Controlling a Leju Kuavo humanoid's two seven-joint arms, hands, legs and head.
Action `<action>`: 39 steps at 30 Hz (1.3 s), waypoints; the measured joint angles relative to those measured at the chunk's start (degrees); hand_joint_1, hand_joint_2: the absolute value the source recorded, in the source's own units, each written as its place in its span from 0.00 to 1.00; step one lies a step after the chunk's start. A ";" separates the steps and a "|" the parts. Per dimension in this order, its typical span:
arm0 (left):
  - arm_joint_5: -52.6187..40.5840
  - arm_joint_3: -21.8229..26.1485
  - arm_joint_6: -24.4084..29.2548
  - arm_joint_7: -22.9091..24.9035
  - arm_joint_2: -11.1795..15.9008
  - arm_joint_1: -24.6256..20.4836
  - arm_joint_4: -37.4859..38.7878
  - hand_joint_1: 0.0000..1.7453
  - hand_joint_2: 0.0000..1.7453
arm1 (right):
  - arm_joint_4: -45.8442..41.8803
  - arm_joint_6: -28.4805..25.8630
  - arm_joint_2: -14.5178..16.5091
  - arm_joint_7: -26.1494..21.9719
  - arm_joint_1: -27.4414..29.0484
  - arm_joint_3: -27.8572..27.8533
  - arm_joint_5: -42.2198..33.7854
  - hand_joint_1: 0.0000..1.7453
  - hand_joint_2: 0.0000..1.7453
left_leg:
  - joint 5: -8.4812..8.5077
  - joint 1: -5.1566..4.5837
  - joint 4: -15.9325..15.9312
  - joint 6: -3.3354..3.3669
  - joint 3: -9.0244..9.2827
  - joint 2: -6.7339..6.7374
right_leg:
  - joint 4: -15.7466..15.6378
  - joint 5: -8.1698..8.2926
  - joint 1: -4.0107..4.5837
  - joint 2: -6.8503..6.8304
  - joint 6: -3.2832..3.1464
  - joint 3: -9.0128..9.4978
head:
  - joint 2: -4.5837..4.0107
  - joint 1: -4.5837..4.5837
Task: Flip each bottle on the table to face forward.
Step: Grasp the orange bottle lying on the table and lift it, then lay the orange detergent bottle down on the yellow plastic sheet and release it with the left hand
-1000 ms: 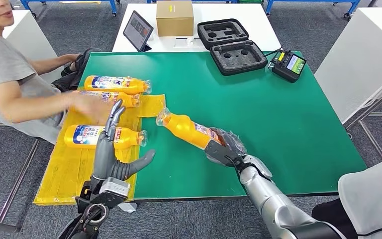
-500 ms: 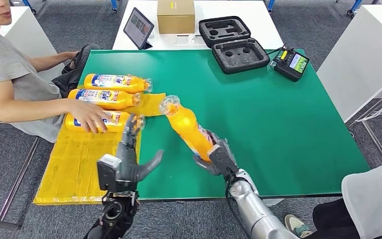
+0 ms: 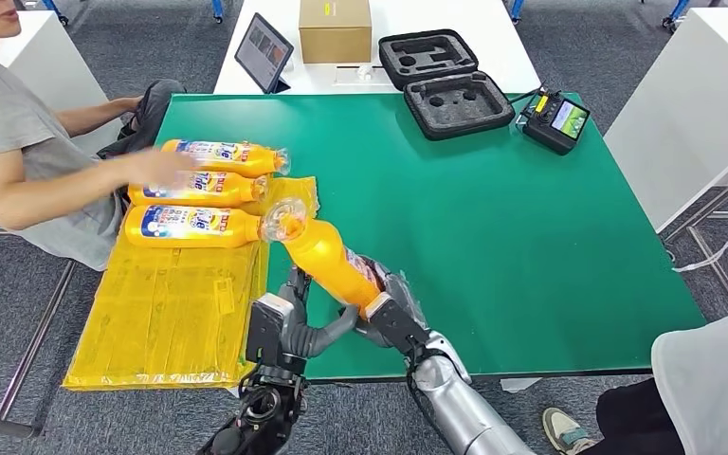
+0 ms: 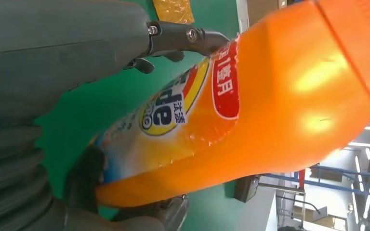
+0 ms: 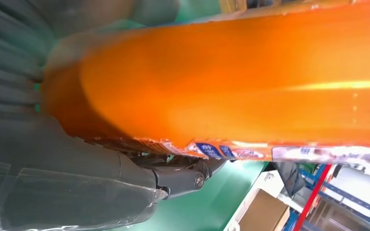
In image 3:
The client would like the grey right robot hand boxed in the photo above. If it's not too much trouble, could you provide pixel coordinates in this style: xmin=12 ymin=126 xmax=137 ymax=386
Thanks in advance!
xmin=338 ymin=256 xmax=429 ymax=350

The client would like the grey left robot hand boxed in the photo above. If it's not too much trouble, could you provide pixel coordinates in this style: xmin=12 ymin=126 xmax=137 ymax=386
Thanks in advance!
xmin=278 ymin=264 xmax=360 ymax=360

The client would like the person's left hand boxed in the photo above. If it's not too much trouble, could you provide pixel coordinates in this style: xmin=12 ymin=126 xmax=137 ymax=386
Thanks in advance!
xmin=112 ymin=95 xmax=145 ymax=118

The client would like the person's right hand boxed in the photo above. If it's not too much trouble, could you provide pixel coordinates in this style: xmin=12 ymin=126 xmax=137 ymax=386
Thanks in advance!
xmin=121 ymin=149 xmax=199 ymax=189

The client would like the orange detergent bottle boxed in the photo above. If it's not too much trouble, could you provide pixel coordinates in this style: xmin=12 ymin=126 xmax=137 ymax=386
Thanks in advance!
xmin=260 ymin=196 xmax=385 ymax=321
xmin=127 ymin=169 xmax=271 ymax=209
xmin=160 ymin=138 xmax=292 ymax=179
xmin=123 ymin=204 xmax=264 ymax=250

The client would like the person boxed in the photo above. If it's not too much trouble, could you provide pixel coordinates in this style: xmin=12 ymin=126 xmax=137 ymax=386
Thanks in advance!
xmin=0 ymin=0 xmax=199 ymax=272
xmin=540 ymin=300 xmax=728 ymax=455

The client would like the black tablet on stand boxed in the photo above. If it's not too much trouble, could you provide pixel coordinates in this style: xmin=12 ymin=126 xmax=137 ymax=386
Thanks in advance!
xmin=233 ymin=12 xmax=296 ymax=95

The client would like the white table foot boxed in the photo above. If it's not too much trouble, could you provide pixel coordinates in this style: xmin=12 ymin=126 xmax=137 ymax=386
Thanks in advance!
xmin=500 ymin=377 xmax=544 ymax=395

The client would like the black foam lined case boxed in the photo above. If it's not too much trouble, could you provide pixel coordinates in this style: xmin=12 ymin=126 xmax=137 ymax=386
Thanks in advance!
xmin=377 ymin=28 xmax=518 ymax=142

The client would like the brown cardboard box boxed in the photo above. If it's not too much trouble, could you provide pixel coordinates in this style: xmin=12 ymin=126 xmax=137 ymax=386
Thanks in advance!
xmin=298 ymin=0 xmax=373 ymax=65

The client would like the black remote controller with screen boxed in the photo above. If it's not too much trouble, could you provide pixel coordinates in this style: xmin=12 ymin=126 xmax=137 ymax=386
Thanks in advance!
xmin=520 ymin=87 xmax=592 ymax=156

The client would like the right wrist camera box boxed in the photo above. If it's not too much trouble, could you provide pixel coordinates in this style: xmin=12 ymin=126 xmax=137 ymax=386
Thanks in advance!
xmin=365 ymin=292 xmax=431 ymax=358

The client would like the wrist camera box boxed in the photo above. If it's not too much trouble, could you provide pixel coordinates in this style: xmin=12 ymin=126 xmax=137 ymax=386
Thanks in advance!
xmin=365 ymin=292 xmax=431 ymax=358
xmin=246 ymin=293 xmax=296 ymax=367

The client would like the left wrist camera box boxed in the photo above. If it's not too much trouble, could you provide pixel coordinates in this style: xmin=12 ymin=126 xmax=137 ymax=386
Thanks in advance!
xmin=246 ymin=293 xmax=296 ymax=367

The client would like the grey metal table frame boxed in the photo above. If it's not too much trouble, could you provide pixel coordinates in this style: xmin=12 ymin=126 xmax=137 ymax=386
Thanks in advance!
xmin=659 ymin=156 xmax=728 ymax=309
xmin=0 ymin=227 xmax=80 ymax=441

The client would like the black cable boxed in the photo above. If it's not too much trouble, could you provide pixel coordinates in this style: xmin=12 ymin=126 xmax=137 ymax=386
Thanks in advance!
xmin=506 ymin=82 xmax=547 ymax=107

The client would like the white cord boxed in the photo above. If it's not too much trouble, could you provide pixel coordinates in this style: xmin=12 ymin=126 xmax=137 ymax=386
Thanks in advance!
xmin=671 ymin=216 xmax=728 ymax=274

